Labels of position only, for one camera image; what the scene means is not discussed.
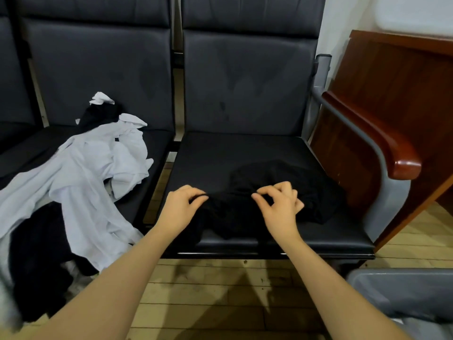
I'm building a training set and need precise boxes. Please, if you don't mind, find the person's left forearm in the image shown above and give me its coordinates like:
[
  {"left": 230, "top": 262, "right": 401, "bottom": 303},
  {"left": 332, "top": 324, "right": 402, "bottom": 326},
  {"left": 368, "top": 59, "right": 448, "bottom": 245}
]
[{"left": 21, "top": 229, "right": 178, "bottom": 340}]

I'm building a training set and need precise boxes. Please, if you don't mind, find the brown wooden desk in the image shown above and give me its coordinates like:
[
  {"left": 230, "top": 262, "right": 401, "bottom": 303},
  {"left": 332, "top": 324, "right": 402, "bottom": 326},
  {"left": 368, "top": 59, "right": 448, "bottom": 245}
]
[{"left": 310, "top": 29, "right": 453, "bottom": 252}]

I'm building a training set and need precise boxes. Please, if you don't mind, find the black leather bench seat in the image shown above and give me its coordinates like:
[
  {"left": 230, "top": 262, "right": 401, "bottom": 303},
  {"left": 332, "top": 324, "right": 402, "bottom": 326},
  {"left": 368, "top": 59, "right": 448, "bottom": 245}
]
[
  {"left": 159, "top": 0, "right": 377, "bottom": 261},
  {"left": 0, "top": 0, "right": 176, "bottom": 227},
  {"left": 0, "top": 0, "right": 36, "bottom": 149}
]

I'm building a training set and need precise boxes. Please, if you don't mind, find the person's left hand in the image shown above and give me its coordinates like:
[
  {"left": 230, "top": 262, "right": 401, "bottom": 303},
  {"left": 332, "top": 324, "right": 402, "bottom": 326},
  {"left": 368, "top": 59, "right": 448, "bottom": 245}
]
[{"left": 153, "top": 184, "right": 210, "bottom": 241}]

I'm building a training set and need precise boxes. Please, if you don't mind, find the person's right forearm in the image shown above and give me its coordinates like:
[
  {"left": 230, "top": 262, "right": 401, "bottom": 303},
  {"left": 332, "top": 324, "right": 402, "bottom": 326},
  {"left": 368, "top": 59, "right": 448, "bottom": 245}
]
[{"left": 276, "top": 233, "right": 411, "bottom": 340}]

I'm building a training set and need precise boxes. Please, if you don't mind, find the brown wooden bench armrest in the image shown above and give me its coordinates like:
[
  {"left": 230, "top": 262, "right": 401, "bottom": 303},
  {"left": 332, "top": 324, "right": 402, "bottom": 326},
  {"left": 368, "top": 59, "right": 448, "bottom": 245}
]
[{"left": 320, "top": 90, "right": 423, "bottom": 182}]

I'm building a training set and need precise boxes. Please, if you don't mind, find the grey plastic storage bin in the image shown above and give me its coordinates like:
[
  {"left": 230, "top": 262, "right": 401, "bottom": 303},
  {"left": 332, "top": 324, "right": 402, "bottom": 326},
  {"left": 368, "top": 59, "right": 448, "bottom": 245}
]
[{"left": 345, "top": 267, "right": 453, "bottom": 340}]

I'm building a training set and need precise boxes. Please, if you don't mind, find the pile of clothes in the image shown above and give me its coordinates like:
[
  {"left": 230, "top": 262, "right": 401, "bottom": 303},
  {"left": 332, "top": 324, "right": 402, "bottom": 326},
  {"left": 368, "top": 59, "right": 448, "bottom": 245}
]
[{"left": 0, "top": 91, "right": 155, "bottom": 324}]

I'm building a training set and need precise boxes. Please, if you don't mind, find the person's right hand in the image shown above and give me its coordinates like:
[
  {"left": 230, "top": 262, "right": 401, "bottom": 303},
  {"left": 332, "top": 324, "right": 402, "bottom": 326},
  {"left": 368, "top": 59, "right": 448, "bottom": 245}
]
[{"left": 251, "top": 180, "right": 306, "bottom": 245}]

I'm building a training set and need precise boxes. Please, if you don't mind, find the white plastic tray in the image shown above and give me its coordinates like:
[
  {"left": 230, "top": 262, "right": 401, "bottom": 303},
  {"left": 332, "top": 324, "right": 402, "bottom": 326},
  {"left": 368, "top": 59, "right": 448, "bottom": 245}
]
[{"left": 374, "top": 0, "right": 453, "bottom": 39}]

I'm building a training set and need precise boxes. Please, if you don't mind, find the black garment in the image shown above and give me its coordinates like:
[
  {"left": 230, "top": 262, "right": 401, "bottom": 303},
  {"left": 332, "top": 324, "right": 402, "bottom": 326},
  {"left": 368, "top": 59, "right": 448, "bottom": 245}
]
[{"left": 177, "top": 159, "right": 349, "bottom": 242}]

